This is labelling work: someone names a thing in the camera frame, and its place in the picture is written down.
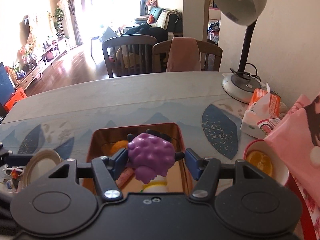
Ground white red patterned cup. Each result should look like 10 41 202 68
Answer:
243 139 290 186

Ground orange red box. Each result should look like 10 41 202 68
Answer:
4 88 27 113

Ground orange fuzzy ball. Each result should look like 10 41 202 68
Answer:
110 140 129 155

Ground pink tube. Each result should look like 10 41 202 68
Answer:
116 167 134 189

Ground red metal tin box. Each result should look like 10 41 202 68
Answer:
86 123 193 194

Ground grey desk lamp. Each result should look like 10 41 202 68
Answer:
214 0 268 103

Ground orange tissue pack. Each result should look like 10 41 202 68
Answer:
240 83 280 139

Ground white yellow bottle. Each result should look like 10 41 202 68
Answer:
141 176 169 193

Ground purple bumpy toy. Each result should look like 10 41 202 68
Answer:
127 129 185 184

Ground pink paper bag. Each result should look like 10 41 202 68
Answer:
265 95 319 239

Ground blue screen panel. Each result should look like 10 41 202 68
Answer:
0 62 15 106

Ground white sunglasses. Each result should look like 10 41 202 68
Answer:
2 165 25 179

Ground round wooden tape roll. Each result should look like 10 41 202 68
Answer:
22 149 62 188

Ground dark wooden chair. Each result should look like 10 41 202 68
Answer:
102 34 157 78

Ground pink towel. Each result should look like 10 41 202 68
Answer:
166 37 201 72

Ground red snack packet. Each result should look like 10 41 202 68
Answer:
11 169 19 179

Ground teal sofa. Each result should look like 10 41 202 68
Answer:
134 7 183 35

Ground wooden tv cabinet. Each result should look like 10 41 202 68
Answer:
15 38 68 90

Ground wooden chair with towel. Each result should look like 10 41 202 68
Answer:
152 40 223 72

